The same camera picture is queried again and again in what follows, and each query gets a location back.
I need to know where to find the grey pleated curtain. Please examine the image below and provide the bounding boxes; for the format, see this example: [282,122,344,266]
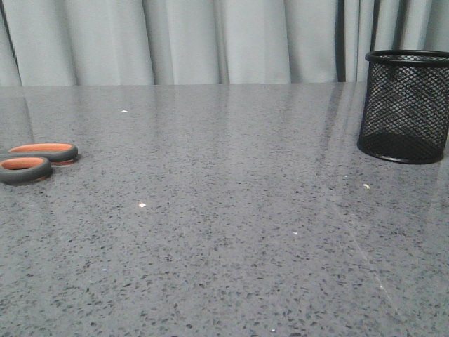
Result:
[1,1,448,86]

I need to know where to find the grey orange handled scissors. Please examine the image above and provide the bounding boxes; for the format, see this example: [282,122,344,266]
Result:
[1,143,79,184]

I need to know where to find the black mesh pen bucket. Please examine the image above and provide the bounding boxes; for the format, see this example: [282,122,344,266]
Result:
[357,50,448,164]

